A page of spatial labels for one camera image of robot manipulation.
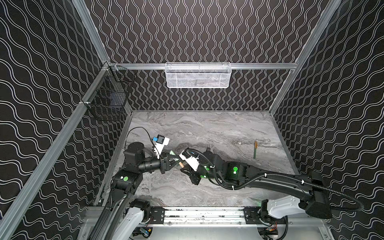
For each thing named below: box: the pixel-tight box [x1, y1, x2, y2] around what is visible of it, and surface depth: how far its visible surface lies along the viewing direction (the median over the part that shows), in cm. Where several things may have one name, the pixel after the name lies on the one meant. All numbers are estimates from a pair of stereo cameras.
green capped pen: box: [253, 140, 258, 160], surface depth 102 cm
